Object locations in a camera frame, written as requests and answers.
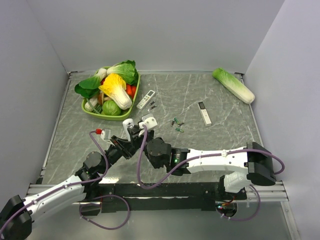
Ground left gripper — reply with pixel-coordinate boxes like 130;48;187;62
99;135;137;174

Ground white remote with coloured buttons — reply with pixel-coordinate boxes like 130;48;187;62
122;118;135;142

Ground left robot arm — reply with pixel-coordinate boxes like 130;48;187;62
0;136;146;240

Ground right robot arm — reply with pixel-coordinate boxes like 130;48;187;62
136;123;276;199

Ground white air conditioner remote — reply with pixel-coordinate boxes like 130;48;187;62
136;90;156;110

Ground slim white remote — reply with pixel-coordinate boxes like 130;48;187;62
198;101;212;127

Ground green plastic basket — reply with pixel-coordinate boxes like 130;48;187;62
81;66;140;121

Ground red tomato toys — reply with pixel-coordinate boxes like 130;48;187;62
125;84;137;99

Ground yellow napa cabbage toy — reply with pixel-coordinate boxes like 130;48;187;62
98;73;132;110

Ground white mushroom toy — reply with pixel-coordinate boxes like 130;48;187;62
84;96;98;112

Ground green lettuce toy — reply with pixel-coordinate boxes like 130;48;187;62
107;60;139;85

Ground bok choy toy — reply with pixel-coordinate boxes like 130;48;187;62
74;68;107;99

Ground long napa cabbage toy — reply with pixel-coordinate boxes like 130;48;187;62
212;68;255;105

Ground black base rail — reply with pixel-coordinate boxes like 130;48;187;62
81;182;247;216

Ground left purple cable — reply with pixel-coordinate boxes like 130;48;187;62
0;129;131;231

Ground purple cable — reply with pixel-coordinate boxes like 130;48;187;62
0;129;131;231
137;124;286;223

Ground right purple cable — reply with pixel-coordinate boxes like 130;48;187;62
137;124;286;223

